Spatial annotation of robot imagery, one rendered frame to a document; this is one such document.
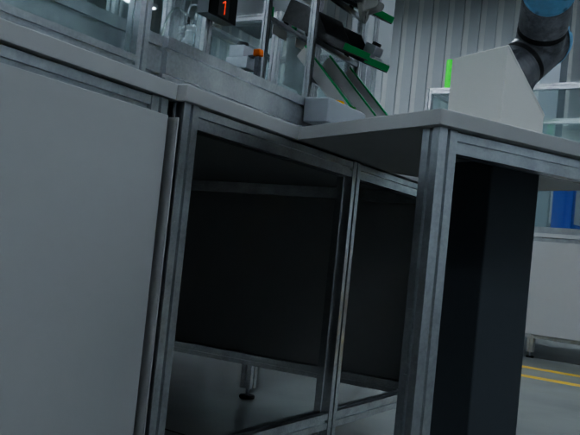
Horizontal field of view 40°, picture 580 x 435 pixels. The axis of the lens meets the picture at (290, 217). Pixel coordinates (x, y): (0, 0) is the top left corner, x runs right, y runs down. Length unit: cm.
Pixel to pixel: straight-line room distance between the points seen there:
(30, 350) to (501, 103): 115
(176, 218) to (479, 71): 85
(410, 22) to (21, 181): 1134
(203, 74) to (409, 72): 1058
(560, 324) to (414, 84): 671
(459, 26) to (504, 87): 1011
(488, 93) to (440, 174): 49
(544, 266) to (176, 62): 475
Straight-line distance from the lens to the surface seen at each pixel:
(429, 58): 1210
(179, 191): 148
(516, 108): 191
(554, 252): 605
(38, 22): 129
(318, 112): 197
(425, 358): 147
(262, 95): 183
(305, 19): 256
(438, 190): 146
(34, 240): 125
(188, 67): 161
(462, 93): 199
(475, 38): 1183
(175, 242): 148
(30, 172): 124
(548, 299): 605
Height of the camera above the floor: 58
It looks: 2 degrees up
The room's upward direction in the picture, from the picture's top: 6 degrees clockwise
